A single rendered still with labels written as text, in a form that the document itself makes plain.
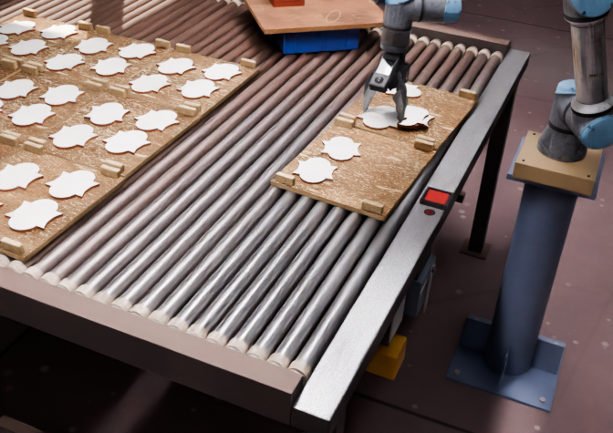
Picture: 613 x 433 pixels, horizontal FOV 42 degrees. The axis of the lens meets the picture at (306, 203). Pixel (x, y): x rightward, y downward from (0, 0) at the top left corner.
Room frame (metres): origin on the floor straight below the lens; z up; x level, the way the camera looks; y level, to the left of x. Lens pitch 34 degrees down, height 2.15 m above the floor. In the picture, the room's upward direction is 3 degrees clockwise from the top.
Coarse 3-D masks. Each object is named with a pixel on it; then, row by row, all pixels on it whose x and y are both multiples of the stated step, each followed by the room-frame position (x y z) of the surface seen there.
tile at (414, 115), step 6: (408, 108) 2.34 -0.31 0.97; (414, 108) 2.34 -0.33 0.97; (408, 114) 2.30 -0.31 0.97; (414, 114) 2.30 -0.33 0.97; (420, 114) 2.31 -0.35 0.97; (426, 114) 2.31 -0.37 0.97; (408, 120) 2.26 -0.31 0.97; (414, 120) 2.26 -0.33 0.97; (420, 120) 2.26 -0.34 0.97; (402, 126) 2.23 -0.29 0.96; (408, 126) 2.23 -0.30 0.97
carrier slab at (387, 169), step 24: (312, 144) 2.13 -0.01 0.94; (384, 144) 2.16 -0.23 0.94; (408, 144) 2.17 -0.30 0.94; (288, 168) 1.99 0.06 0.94; (360, 168) 2.01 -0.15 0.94; (384, 168) 2.02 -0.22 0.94; (408, 168) 2.02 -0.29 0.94; (312, 192) 1.86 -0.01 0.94; (336, 192) 1.87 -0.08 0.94; (360, 192) 1.88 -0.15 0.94; (384, 192) 1.88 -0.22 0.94; (384, 216) 1.77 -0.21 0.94
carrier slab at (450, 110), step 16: (384, 96) 2.49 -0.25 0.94; (432, 96) 2.51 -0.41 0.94; (448, 96) 2.52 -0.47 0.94; (352, 112) 2.36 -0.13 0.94; (432, 112) 2.39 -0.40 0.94; (448, 112) 2.40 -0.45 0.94; (464, 112) 2.40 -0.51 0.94; (400, 128) 2.27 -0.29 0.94; (432, 128) 2.28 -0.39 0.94; (448, 128) 2.29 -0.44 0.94
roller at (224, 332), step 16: (448, 48) 2.99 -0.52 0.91; (432, 64) 2.82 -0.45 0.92; (416, 80) 2.67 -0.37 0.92; (320, 208) 1.81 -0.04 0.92; (304, 224) 1.73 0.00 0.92; (288, 240) 1.66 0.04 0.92; (304, 240) 1.68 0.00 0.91; (288, 256) 1.60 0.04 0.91; (272, 272) 1.53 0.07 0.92; (256, 288) 1.46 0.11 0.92; (240, 304) 1.40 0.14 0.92; (256, 304) 1.43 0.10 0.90; (224, 320) 1.35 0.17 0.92; (240, 320) 1.36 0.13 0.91; (208, 336) 1.29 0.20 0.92; (224, 336) 1.29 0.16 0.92
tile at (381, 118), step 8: (368, 112) 1.96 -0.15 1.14; (376, 112) 1.96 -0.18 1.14; (384, 112) 1.96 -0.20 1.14; (392, 112) 1.97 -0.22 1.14; (368, 120) 1.91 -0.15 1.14; (376, 120) 1.91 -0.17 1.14; (384, 120) 1.91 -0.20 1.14; (392, 120) 1.92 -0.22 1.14; (368, 128) 1.88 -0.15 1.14; (376, 128) 1.87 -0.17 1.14; (384, 128) 1.88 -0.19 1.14; (392, 128) 1.89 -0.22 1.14
